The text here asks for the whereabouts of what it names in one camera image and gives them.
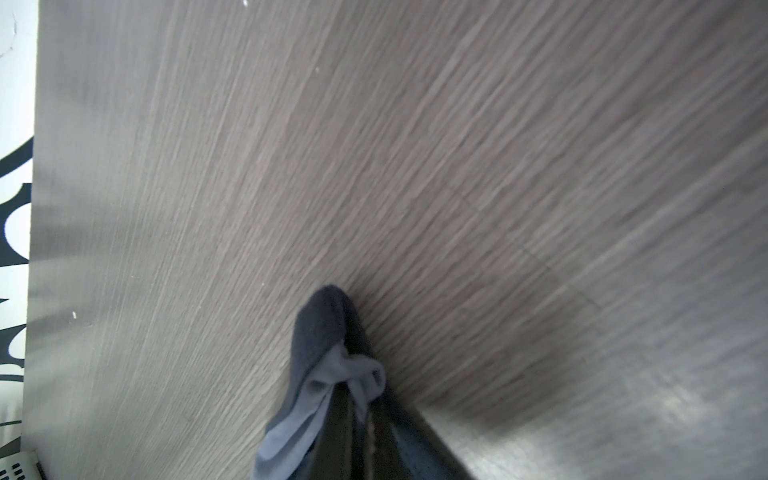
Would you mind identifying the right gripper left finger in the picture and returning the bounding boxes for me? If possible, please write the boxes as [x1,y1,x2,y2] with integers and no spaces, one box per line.
[304,383,357,480]

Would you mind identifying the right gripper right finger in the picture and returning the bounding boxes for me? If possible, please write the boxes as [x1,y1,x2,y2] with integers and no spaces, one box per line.
[379,389,472,480]

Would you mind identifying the blue grey tank top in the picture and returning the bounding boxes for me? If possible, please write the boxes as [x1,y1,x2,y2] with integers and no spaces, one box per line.
[251,285,386,479]

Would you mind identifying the white plastic laundry basket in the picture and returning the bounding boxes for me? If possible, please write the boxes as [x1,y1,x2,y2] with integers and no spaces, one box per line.
[0,451,45,480]

